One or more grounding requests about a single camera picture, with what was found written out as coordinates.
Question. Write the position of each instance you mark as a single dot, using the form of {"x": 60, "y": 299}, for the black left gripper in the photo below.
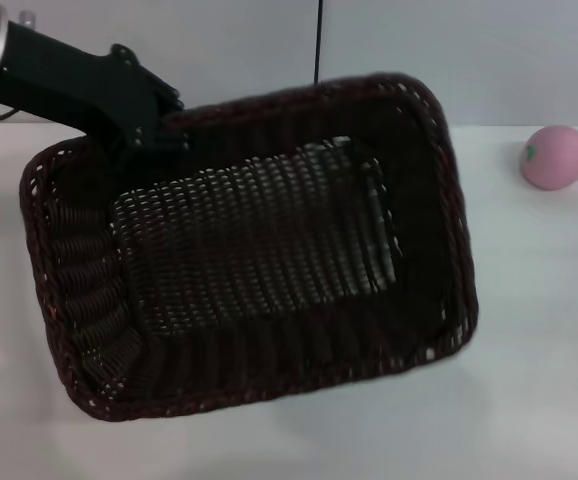
{"x": 79, "y": 85}

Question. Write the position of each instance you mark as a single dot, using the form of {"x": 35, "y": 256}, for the pink peach toy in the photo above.
{"x": 556, "y": 160}

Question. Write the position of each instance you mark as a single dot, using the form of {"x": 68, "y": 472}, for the black vertical wall strip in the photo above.
{"x": 319, "y": 40}

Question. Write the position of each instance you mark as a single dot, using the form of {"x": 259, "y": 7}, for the dark brown woven basket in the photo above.
{"x": 249, "y": 250}

